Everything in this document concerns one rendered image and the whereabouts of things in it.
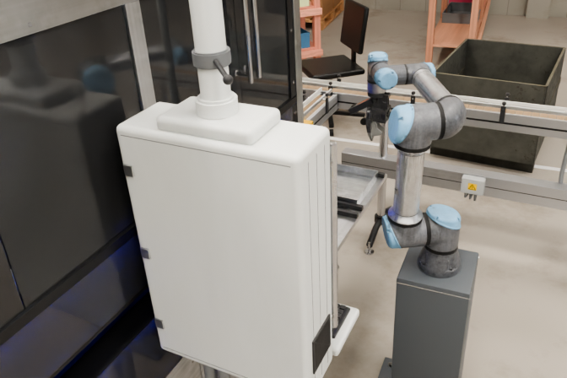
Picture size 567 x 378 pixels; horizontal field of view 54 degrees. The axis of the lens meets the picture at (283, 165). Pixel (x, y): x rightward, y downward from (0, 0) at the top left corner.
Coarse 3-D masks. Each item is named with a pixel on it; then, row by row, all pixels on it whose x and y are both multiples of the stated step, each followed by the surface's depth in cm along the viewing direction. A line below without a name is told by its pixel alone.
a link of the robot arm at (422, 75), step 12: (408, 72) 202; (420, 72) 198; (432, 72) 202; (420, 84) 193; (432, 84) 187; (432, 96) 183; (444, 96) 176; (456, 96) 177; (444, 108) 167; (456, 108) 168; (456, 120) 167; (456, 132) 170
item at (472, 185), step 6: (462, 180) 306; (468, 180) 304; (474, 180) 303; (480, 180) 303; (462, 186) 308; (468, 186) 306; (474, 186) 305; (480, 186) 303; (468, 192) 308; (474, 192) 306; (480, 192) 305
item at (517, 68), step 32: (448, 64) 442; (480, 64) 486; (512, 64) 473; (544, 64) 460; (480, 96) 400; (512, 96) 389; (544, 96) 379; (480, 128) 410; (480, 160) 432; (512, 160) 408
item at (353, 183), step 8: (344, 168) 248; (352, 168) 246; (360, 168) 244; (344, 176) 245; (352, 176) 244; (360, 176) 244; (368, 176) 244; (376, 176) 240; (344, 184) 239; (352, 184) 238; (360, 184) 238; (368, 184) 231; (344, 192) 233; (352, 192) 232; (360, 192) 232; (344, 200) 224; (352, 200) 222; (360, 200) 225
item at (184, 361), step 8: (184, 360) 196; (192, 360) 200; (176, 368) 192; (184, 368) 196; (192, 368) 202; (200, 368) 207; (168, 376) 188; (176, 376) 193; (184, 376) 197; (192, 376) 203; (200, 376) 208; (232, 376) 233
